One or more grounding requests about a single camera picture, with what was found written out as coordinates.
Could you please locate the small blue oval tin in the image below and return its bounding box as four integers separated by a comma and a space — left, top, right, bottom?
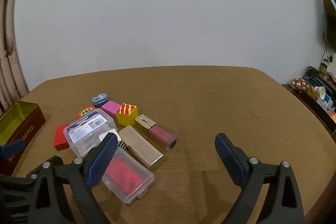
92, 93, 109, 109

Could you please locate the clear case with red contents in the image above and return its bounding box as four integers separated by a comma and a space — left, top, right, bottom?
101, 147, 155, 205

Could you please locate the dark red gold tin box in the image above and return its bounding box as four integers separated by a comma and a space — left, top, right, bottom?
0, 101, 47, 175

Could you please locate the yellow box with red stripes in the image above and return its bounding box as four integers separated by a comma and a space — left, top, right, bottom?
116, 103, 139, 127

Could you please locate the clear plastic box with label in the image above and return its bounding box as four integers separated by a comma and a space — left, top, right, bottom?
63, 108, 118, 158

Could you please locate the black white striped box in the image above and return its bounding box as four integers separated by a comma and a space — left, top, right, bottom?
102, 129, 129, 152

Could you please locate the ribbed gold rectangular case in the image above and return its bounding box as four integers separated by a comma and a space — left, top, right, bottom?
118, 125, 167, 172

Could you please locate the wall-mounted television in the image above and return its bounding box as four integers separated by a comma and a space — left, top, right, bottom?
318, 0, 336, 53

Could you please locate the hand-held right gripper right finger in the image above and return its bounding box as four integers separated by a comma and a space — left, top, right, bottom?
215, 133, 305, 224

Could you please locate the patterned beige curtain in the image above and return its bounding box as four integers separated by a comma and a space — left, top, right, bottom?
0, 0, 30, 112

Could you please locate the dark side cabinet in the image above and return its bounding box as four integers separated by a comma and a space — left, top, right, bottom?
282, 84, 336, 136

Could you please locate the red rectangular box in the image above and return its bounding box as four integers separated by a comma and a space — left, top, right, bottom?
54, 123, 69, 151

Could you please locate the pink box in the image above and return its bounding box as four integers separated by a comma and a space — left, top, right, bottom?
101, 100, 122, 120

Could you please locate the television cable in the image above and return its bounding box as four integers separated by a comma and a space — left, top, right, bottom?
320, 42, 328, 71

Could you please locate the blue plastic rack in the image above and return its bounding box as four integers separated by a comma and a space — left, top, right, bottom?
302, 66, 332, 98

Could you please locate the brown floral pouch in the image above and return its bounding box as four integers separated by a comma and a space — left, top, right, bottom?
292, 78, 313, 90

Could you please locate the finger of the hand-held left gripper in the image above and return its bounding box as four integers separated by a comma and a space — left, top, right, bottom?
0, 173, 40, 196
0, 139, 26, 159

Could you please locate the white paper cup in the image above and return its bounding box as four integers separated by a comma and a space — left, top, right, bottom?
312, 86, 326, 99

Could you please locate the orange eraser with green trees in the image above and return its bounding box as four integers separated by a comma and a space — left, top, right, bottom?
77, 106, 96, 119

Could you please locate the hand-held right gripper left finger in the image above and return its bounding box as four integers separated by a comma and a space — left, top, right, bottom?
28, 133, 118, 224

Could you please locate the gold-capped pink lip gloss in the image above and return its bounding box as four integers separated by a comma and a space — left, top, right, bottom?
134, 114, 177, 152

